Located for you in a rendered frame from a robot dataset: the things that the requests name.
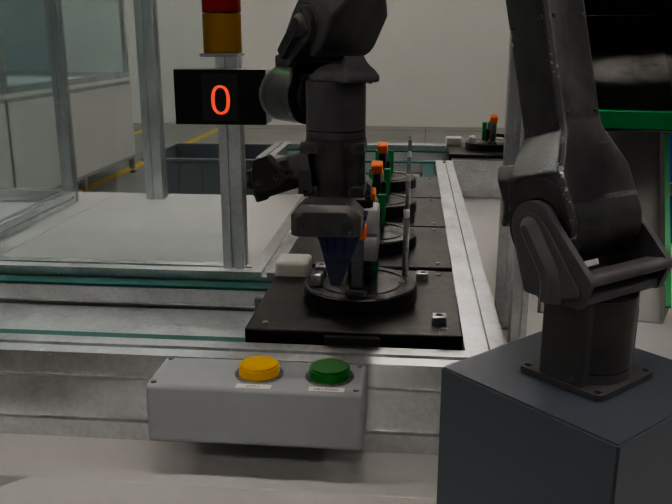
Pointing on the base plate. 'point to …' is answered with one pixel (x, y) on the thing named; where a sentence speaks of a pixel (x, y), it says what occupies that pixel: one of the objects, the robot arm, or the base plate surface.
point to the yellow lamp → (222, 32)
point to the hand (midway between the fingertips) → (335, 252)
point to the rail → (401, 435)
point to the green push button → (329, 371)
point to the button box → (255, 406)
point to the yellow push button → (258, 368)
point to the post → (233, 186)
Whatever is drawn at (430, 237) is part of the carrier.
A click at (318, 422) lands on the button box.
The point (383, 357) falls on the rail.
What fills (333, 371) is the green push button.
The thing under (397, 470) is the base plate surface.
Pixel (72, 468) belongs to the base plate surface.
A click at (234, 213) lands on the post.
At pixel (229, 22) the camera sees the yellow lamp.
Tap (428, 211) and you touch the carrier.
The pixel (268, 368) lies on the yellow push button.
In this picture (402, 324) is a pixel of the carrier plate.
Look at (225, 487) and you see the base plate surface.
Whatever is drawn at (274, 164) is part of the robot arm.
